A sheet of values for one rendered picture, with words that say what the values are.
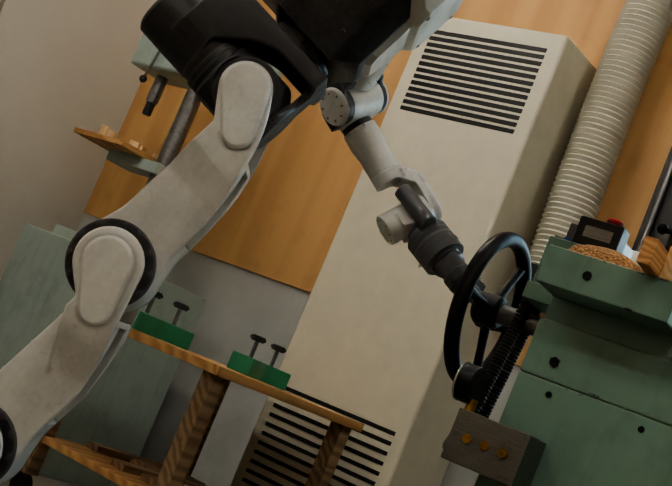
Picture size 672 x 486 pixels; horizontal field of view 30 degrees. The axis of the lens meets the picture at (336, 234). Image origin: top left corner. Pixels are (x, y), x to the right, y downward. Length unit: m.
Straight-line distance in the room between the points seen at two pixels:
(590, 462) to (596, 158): 1.91
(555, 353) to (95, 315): 0.71
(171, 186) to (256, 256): 2.42
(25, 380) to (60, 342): 0.08
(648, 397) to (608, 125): 1.92
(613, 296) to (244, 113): 0.63
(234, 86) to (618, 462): 0.82
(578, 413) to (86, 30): 3.34
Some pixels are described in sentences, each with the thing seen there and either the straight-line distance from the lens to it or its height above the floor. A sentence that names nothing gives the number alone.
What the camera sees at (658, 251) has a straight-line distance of 1.84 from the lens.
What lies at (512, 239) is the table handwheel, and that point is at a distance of 2.22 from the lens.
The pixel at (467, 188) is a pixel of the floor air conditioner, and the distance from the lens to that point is 3.70.
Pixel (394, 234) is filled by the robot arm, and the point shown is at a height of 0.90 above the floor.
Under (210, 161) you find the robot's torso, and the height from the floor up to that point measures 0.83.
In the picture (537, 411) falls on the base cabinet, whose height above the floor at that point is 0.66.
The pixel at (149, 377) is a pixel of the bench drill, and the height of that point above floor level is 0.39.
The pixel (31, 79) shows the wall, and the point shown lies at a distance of 4.80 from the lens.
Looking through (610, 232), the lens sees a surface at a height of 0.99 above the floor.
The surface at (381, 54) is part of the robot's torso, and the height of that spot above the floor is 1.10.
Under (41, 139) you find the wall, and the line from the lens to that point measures 4.87.
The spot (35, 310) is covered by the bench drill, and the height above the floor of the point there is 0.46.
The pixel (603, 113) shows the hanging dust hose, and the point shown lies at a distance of 3.76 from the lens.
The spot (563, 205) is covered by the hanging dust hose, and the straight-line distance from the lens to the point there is 3.68.
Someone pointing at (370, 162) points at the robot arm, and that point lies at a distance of 2.48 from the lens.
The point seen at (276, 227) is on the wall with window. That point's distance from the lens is 4.41.
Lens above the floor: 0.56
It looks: 7 degrees up
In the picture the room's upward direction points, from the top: 23 degrees clockwise
